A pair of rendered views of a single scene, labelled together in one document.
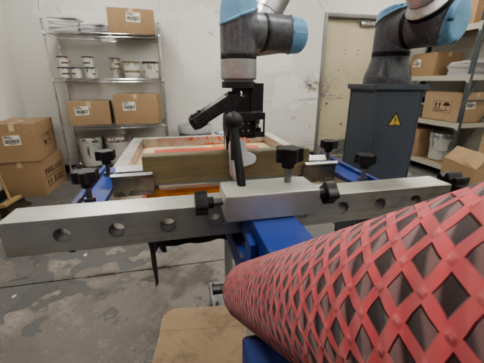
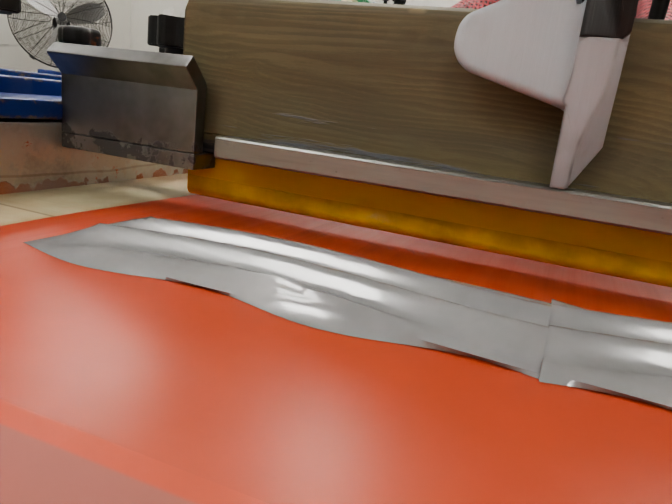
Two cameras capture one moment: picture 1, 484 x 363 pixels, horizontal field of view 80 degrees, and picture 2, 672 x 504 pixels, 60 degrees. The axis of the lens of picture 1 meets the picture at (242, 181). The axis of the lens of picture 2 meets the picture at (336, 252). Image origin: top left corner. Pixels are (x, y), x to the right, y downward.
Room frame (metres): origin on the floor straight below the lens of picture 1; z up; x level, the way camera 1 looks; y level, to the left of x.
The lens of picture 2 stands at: (0.91, 0.08, 1.02)
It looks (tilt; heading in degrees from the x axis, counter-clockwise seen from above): 14 degrees down; 213
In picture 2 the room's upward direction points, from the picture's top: 7 degrees clockwise
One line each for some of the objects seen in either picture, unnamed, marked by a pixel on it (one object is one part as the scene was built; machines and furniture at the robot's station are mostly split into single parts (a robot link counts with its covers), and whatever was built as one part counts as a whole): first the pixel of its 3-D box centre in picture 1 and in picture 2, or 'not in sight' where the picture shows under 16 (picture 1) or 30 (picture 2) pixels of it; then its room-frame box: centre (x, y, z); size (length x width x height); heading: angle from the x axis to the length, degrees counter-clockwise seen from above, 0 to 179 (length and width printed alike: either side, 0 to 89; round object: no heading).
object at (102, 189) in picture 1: (102, 198); not in sight; (0.57, 0.29, 0.97); 0.30 x 0.05 x 0.07; 12
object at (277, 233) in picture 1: (280, 246); not in sight; (0.31, -0.05, 1.02); 0.17 x 0.06 x 0.05; 12
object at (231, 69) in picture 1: (238, 71); not in sight; (0.66, 0.01, 1.23); 0.08 x 0.08 x 0.05
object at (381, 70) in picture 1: (387, 68); not in sight; (1.05, -0.49, 1.25); 0.15 x 0.15 x 0.10
